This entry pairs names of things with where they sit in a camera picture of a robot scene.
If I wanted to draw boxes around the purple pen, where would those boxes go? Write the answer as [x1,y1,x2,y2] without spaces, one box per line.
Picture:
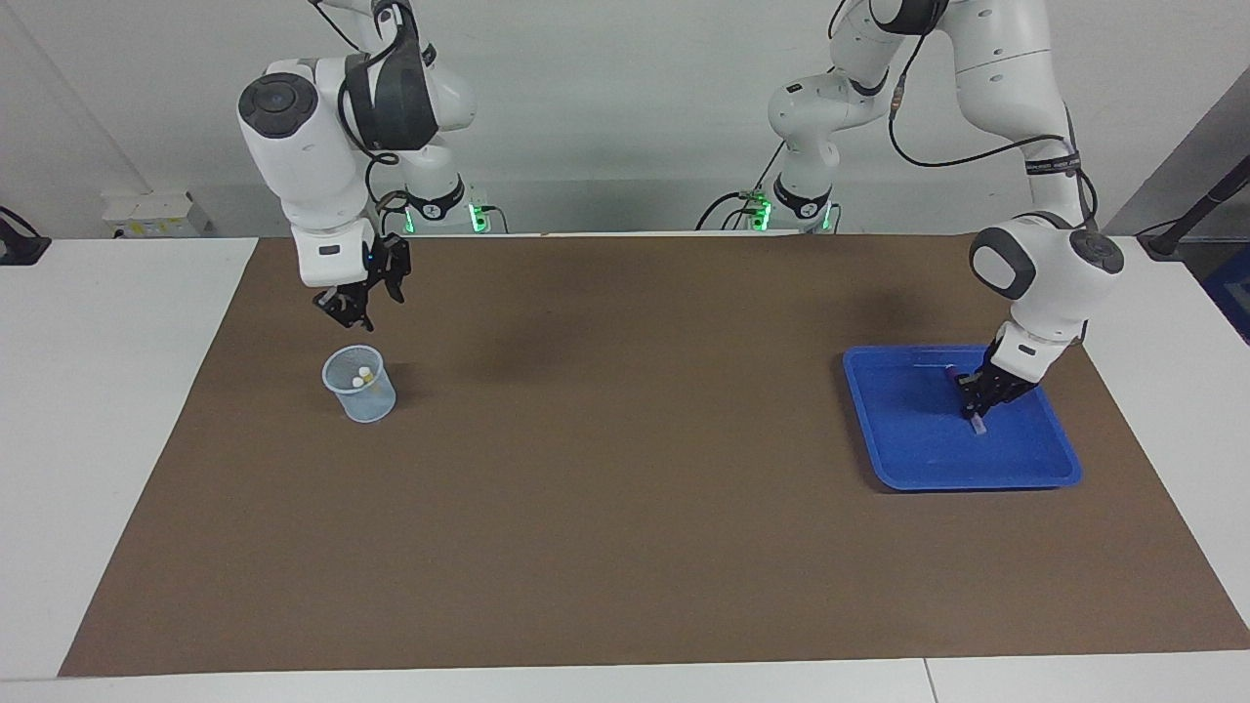
[943,363,986,436]

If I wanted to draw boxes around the blue plastic tray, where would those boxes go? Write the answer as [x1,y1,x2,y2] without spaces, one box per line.
[842,344,1083,491]

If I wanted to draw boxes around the pale blue mesh pen cup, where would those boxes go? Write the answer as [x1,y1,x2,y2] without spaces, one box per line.
[321,344,397,424]

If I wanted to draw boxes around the white box with yellow labels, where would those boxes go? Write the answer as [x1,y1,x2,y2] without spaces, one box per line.
[101,190,211,238]

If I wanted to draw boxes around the blue crate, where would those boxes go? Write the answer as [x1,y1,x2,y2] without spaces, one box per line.
[1203,244,1250,345]

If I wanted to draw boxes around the black stand pole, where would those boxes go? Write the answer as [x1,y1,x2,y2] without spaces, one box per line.
[1138,156,1250,260]

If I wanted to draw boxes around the brown table mat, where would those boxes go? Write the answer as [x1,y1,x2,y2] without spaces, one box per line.
[59,232,1250,678]

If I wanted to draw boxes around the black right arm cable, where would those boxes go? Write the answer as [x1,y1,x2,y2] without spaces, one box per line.
[311,0,416,235]

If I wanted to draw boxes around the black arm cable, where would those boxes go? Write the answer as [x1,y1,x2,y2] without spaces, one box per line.
[830,0,1100,230]
[311,0,416,235]

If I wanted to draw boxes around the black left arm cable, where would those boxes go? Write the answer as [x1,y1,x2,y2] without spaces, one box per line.
[830,0,1100,230]

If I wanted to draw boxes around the black left base cable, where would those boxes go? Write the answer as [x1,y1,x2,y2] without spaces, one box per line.
[695,142,788,232]

